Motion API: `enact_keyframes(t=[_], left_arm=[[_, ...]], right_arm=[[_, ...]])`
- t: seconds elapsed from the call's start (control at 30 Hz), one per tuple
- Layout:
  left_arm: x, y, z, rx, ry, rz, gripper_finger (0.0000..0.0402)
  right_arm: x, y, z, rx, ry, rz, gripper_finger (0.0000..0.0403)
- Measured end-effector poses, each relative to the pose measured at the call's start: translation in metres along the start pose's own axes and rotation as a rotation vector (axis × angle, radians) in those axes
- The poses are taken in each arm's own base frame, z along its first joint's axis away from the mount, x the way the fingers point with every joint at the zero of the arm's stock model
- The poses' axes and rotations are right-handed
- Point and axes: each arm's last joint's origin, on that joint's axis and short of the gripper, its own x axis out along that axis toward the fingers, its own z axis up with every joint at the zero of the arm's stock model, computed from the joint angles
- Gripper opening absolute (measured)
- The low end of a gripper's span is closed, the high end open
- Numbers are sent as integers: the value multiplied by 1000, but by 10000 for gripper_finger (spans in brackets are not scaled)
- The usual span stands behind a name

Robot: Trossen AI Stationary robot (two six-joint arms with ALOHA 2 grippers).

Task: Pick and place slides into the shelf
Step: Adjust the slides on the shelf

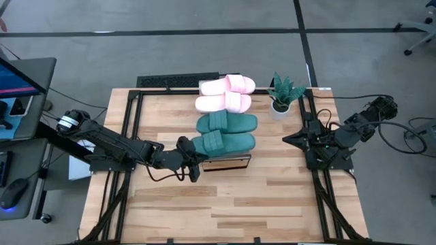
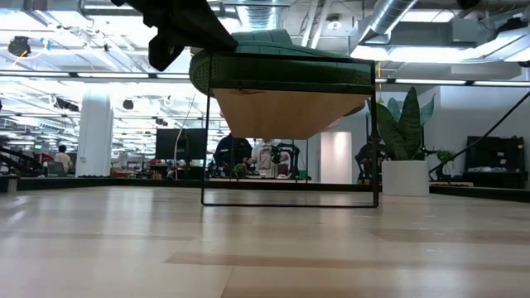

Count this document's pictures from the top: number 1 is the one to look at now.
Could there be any pink rubber slide sandal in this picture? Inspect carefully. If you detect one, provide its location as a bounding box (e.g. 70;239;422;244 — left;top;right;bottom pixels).
194;91;253;114
200;73;256;97

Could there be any computer monitor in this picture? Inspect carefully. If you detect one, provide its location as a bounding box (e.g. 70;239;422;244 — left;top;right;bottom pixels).
0;56;47;99

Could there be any black desk gadget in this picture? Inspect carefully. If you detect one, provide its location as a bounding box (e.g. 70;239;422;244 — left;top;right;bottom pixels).
0;101;14;131

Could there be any grey office desk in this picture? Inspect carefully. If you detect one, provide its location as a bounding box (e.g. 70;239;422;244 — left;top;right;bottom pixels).
0;56;57;142
0;137;48;221

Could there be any grey office chair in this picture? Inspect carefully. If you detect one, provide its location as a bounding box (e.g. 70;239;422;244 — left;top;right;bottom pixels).
393;0;436;56

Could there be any black computer mouse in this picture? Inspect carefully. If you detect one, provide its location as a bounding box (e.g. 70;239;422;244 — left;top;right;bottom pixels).
0;178;29;211

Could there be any wooden shelf black metal frame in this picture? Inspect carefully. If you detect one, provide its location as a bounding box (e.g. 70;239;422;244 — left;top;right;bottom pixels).
198;80;252;173

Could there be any black smartphone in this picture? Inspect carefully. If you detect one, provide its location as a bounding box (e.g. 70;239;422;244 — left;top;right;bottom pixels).
9;95;33;118

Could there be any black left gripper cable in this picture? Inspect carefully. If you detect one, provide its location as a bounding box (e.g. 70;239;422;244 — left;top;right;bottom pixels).
145;162;191;183

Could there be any blue desk mat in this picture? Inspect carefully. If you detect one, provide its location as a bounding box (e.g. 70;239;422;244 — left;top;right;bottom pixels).
0;97;34;141

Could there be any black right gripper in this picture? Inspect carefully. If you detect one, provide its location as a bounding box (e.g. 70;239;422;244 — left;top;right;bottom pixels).
281;118;337;154

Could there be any thin black floor cable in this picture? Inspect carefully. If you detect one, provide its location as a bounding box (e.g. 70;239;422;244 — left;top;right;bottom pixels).
42;86;108;123

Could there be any grey chair base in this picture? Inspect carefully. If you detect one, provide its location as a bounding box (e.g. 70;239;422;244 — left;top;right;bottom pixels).
403;117;436;140

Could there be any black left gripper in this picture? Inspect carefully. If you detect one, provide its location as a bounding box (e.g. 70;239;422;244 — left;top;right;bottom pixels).
172;135;209;184

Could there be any black desk support bar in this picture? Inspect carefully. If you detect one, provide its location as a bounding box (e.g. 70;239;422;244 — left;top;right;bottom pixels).
35;120;93;164

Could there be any green rubber slide sandal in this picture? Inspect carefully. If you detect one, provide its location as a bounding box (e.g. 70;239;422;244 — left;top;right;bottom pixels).
196;109;259;135
190;129;256;159

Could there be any white box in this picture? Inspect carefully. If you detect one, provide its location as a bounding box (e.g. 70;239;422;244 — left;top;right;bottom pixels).
67;138;98;181

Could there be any black keyboard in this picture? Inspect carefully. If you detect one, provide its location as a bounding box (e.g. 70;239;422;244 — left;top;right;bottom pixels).
0;150;13;189
136;71;221;88

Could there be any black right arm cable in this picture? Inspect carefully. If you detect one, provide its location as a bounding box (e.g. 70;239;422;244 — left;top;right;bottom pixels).
312;94;429;155

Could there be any black aluminium table frame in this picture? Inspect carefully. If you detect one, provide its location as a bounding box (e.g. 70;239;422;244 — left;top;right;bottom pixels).
80;88;369;245

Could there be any artificial plant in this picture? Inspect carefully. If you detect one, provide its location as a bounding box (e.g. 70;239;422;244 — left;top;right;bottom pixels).
266;71;307;122

